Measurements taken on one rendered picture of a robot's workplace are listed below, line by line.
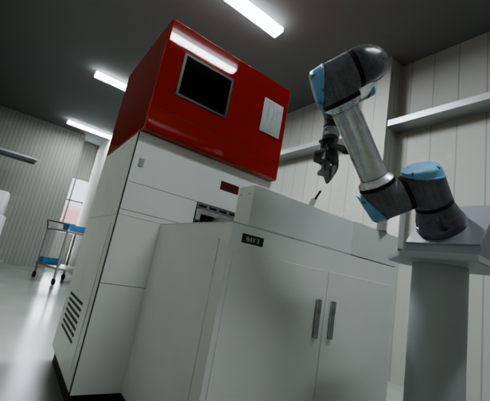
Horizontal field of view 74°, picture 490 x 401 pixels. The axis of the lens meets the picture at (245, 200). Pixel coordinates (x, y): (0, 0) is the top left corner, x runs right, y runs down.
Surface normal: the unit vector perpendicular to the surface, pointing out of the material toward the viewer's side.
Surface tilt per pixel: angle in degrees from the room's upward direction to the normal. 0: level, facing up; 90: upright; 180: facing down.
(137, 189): 90
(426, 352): 90
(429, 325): 90
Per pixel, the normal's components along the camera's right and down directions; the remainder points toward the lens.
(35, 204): 0.59, -0.07
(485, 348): -0.79, -0.27
